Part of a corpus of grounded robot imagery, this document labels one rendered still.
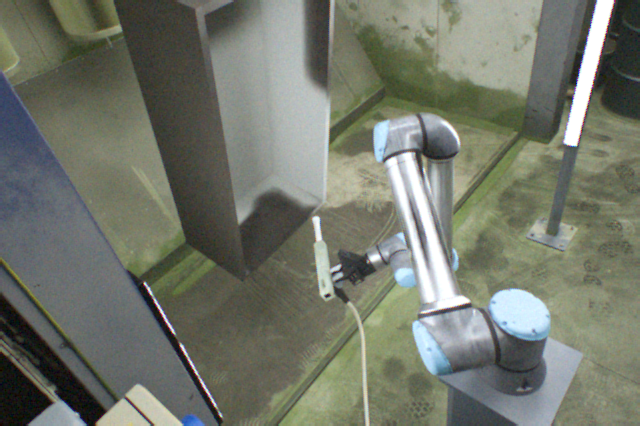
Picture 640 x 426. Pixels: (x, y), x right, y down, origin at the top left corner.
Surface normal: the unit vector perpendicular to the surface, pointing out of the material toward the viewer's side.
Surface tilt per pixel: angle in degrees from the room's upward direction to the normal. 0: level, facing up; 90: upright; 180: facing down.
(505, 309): 5
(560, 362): 0
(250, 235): 12
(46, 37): 90
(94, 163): 57
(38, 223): 90
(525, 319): 5
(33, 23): 90
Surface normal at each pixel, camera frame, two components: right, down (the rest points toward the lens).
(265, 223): 0.03, -0.67
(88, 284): 0.76, 0.33
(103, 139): 0.56, -0.13
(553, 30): -0.63, 0.57
